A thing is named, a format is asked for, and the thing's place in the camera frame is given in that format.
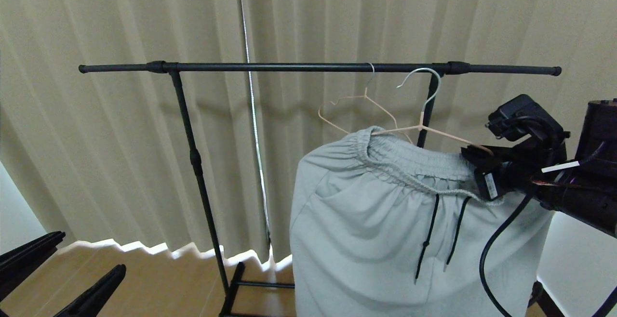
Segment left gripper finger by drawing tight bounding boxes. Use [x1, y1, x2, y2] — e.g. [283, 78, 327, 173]
[53, 264, 127, 317]
[0, 232, 66, 301]

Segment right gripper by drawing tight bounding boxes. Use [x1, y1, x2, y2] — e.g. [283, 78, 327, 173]
[474, 152, 548, 203]

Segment pink clothes hanger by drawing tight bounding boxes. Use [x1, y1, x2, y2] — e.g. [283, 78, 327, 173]
[371, 68, 495, 156]
[318, 63, 414, 144]

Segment pale grey shorts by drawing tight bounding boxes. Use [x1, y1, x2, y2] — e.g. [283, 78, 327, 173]
[289, 125, 555, 317]

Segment black clothes rack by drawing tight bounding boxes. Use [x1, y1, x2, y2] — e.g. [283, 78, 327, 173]
[79, 60, 562, 317]

